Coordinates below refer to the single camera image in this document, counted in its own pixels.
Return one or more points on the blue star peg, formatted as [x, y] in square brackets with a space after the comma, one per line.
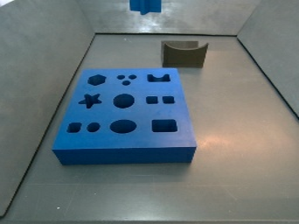
[146, 6]

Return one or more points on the blue shape sorter block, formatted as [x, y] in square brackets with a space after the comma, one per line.
[127, 118]

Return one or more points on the dark grey curved cradle block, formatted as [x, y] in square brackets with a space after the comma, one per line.
[184, 53]

